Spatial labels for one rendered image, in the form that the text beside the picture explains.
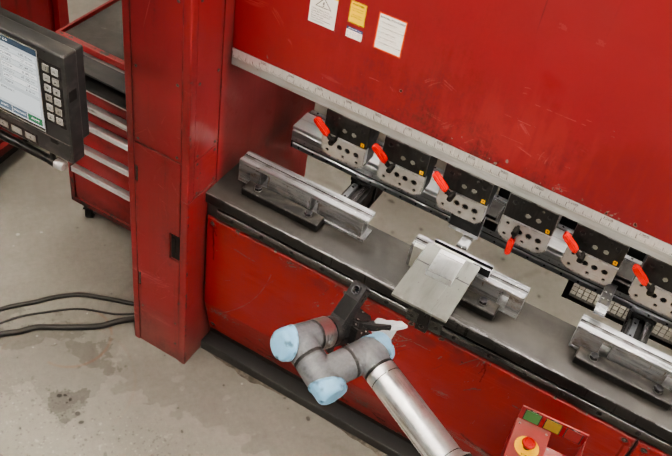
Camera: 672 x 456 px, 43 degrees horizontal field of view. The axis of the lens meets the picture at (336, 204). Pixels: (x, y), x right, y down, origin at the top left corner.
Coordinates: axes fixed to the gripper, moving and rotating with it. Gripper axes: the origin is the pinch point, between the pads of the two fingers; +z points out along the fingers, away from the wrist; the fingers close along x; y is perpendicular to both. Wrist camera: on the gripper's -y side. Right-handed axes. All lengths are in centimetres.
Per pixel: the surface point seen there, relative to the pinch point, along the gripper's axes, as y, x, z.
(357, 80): -42, -50, 25
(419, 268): 9, -24, 44
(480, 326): 22, -5, 58
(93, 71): -17, -129, -12
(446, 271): 8, -18, 50
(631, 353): 13, 33, 78
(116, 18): -20, -187, 31
